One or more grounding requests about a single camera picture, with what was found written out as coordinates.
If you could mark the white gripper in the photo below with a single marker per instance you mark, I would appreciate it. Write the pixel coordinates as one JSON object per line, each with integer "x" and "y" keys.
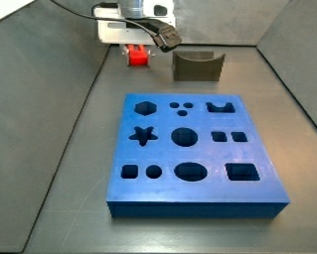
{"x": 144, "y": 12}

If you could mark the red square-circle object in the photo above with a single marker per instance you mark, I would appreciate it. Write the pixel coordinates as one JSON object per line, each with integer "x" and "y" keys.
{"x": 138, "y": 56}

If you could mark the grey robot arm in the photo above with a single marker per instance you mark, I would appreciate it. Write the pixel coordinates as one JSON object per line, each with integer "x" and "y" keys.
{"x": 138, "y": 22}

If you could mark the black curved fixture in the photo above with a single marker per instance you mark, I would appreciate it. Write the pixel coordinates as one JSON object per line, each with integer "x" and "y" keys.
{"x": 197, "y": 66}

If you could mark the blue shape-sorting block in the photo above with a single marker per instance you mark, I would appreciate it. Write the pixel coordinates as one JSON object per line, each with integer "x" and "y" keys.
{"x": 190, "y": 160}

